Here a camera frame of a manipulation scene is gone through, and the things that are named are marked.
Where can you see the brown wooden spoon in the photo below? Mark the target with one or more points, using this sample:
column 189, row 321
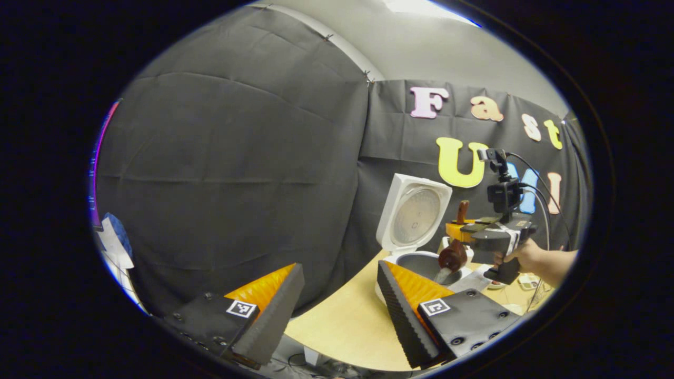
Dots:
column 453, row 255

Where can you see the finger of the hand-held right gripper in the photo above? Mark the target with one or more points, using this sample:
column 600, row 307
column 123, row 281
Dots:
column 455, row 231
column 482, row 227

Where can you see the white rice dish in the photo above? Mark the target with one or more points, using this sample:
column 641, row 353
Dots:
column 528, row 281

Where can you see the small white box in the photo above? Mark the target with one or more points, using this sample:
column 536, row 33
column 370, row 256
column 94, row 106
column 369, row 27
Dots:
column 312, row 358

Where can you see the black backdrop cloth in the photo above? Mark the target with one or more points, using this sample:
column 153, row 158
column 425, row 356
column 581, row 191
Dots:
column 237, row 158

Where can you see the black binder clip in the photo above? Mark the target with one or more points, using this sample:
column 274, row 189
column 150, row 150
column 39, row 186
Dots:
column 327, row 37
column 367, row 76

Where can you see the white rice cooker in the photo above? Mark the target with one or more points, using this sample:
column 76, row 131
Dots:
column 416, row 216

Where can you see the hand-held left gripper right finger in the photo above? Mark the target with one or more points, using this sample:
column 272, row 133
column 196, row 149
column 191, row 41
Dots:
column 405, row 326

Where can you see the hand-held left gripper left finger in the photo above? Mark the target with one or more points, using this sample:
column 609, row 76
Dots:
column 271, row 326

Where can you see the large ceiling light panel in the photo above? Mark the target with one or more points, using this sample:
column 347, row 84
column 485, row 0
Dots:
column 421, row 8

